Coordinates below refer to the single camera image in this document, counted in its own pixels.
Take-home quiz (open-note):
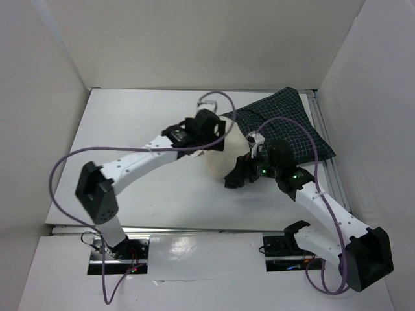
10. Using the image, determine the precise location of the cream white pillow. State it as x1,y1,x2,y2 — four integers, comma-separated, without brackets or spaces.
204,124,250,179

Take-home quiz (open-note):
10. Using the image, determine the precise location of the dark plaid pillowcase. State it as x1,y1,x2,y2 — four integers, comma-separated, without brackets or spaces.
236,87,335,164

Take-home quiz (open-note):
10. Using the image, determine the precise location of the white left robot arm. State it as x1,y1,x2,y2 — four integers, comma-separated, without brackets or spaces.
75,109,226,259

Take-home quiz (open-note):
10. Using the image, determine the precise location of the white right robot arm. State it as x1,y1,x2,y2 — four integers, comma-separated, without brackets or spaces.
224,140,394,292

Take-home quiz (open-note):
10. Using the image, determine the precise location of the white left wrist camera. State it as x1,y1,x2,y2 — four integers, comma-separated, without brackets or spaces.
196,100,218,113

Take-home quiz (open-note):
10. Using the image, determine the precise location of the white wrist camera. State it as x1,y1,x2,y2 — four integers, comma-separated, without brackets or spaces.
246,131,265,159
196,100,218,113

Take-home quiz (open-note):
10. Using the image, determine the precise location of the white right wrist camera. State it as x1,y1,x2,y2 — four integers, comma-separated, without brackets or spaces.
246,131,265,159

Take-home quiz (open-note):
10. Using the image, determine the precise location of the aluminium frame rail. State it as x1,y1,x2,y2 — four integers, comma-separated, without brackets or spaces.
48,89,357,236

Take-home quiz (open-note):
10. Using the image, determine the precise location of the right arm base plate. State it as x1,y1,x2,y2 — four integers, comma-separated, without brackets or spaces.
258,232,322,272

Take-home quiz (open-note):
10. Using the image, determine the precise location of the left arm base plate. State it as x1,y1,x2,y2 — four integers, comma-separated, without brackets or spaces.
87,236,150,275

